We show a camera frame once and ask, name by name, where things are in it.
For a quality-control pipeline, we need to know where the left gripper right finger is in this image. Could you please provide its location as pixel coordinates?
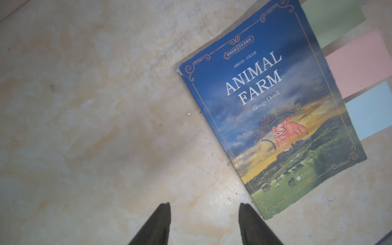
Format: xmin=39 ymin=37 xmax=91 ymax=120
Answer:
xmin=238 ymin=203 xmax=283 ymax=245

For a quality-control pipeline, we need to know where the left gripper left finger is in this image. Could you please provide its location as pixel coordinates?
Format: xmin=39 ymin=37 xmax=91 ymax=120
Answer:
xmin=129 ymin=202 xmax=171 ymax=245

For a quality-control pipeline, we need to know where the Animal Farm paperback book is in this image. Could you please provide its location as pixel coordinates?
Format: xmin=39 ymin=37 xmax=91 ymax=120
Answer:
xmin=178 ymin=1 xmax=366 ymax=219

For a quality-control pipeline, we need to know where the green sticky note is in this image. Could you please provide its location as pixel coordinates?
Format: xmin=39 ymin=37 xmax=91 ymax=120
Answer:
xmin=301 ymin=0 xmax=365 ymax=48

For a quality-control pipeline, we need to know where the blue sticky note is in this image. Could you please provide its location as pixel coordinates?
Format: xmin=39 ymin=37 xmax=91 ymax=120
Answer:
xmin=346 ymin=81 xmax=392 ymax=140

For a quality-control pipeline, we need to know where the pink sticky note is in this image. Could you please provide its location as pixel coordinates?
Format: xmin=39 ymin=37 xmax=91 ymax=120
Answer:
xmin=326 ymin=29 xmax=392 ymax=99

